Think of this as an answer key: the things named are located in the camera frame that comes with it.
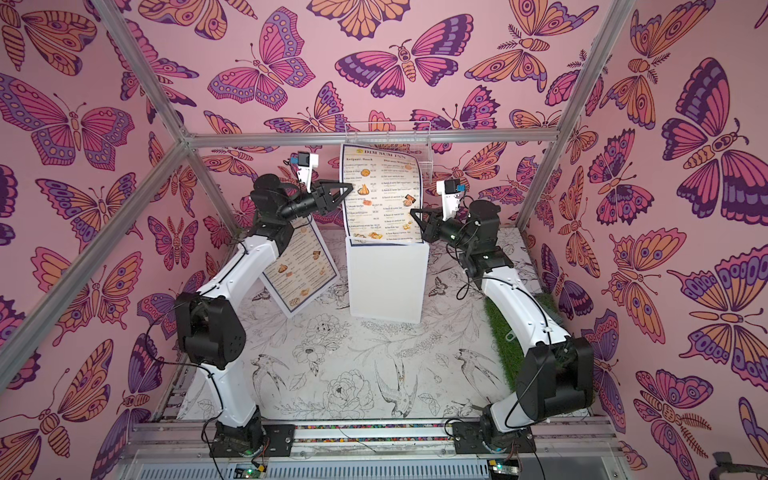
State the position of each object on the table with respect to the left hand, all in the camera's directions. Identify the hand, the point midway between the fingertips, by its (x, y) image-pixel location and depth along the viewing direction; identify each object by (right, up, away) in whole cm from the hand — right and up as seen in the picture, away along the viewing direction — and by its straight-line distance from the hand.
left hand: (356, 187), depth 74 cm
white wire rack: (+21, +19, +27) cm, 39 cm away
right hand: (+15, -6, 0) cm, 16 cm away
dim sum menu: (-19, -21, +19) cm, 34 cm away
